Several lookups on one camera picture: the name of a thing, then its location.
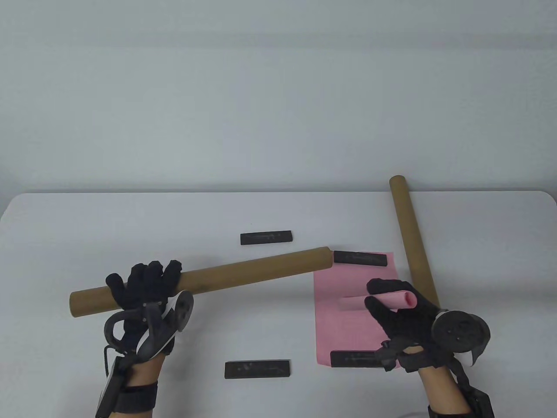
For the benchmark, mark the pink paper sheet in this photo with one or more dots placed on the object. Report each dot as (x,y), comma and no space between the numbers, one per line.
(353,304)
(343,278)

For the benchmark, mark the person's left forearm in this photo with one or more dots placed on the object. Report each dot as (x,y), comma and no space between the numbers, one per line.
(145,372)

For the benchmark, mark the brown cardboard mailing tube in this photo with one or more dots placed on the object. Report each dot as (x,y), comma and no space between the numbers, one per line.
(409,226)
(243,272)

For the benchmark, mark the black paperweight bar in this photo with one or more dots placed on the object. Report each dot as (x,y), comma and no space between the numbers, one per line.
(266,237)
(360,259)
(257,369)
(352,359)

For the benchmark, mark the grey hand-mounted controller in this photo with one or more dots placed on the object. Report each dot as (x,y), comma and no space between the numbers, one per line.
(182,311)
(459,331)

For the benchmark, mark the grey wrist-mounted box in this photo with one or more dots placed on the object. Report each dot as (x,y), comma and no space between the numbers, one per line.
(111,387)
(481,402)

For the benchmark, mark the person's left hand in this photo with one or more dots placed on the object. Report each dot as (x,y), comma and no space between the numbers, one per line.
(145,283)

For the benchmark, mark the person's right hand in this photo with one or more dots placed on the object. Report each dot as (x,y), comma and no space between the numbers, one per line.
(409,322)

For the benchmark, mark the person's right forearm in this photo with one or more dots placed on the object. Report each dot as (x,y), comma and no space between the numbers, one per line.
(444,392)

